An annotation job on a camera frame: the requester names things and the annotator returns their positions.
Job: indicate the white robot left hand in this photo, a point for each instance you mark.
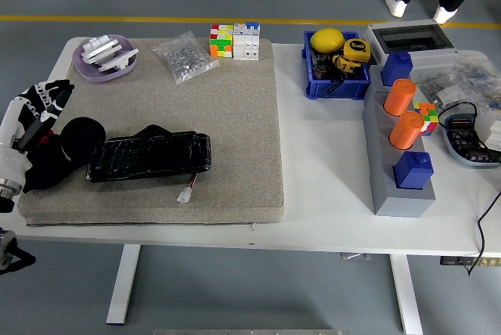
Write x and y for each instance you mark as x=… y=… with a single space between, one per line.
x=9 y=159

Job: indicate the black glossy panel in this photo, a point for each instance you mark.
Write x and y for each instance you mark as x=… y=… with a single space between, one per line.
x=148 y=155

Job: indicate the purple tray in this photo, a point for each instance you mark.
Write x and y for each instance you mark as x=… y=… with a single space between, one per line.
x=88 y=73

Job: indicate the white plastic part stack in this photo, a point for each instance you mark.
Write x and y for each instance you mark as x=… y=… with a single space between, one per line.
x=98 y=49

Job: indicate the white table leg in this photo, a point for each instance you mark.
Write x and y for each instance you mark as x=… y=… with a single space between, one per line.
x=407 y=296
x=123 y=284

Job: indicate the grey-brown mat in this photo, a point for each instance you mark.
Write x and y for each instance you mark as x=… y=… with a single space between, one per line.
x=195 y=108

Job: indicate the clear bag of screws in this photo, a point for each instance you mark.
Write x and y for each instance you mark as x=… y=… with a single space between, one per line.
x=184 y=61

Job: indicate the large colourful puzzle cube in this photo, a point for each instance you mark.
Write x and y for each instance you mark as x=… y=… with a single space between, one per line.
x=221 y=43

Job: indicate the white circuit breaker block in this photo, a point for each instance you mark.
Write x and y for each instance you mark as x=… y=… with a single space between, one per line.
x=246 y=45

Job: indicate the dark brown part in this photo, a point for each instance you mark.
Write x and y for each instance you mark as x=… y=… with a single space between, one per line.
x=323 y=70

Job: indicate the blue plastic bin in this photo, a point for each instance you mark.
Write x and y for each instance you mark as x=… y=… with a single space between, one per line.
x=336 y=90

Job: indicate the yellow lemon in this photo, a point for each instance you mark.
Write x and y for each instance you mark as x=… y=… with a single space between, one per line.
x=326 y=39

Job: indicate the yellow and black tool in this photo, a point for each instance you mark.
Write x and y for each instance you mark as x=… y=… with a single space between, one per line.
x=346 y=65

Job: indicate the grey table handset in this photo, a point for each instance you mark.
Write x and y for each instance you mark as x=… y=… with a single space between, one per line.
x=355 y=256

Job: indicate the yellow tape measure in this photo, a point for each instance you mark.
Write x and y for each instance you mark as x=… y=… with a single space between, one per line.
x=357 y=49

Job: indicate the orange cylinder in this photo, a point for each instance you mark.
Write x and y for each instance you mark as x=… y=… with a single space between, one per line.
x=405 y=131
x=399 y=98

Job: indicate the blue block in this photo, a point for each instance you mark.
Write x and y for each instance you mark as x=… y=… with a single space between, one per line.
x=411 y=172
x=395 y=70

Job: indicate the long grey block holder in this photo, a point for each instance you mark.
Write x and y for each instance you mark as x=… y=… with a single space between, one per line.
x=403 y=204

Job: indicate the small colourful puzzle cube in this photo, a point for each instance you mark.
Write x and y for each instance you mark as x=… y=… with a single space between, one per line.
x=428 y=117

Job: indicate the clear bag of parts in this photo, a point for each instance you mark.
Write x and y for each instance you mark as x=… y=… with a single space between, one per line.
x=438 y=84
x=481 y=73

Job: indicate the blue-grey tray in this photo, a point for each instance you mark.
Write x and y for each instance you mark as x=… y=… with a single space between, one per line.
x=463 y=161

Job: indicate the black circuit boards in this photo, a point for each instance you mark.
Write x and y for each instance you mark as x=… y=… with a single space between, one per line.
x=463 y=141

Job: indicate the black control box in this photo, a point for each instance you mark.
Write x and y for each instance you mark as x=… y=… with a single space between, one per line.
x=454 y=261

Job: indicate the white breaker modules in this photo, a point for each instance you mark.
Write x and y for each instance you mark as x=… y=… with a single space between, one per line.
x=491 y=127

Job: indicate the white plastic bracket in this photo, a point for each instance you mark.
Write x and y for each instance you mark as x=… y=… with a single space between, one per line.
x=117 y=62

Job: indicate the grey enclosure box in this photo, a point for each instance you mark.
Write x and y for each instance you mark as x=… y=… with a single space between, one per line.
x=426 y=61

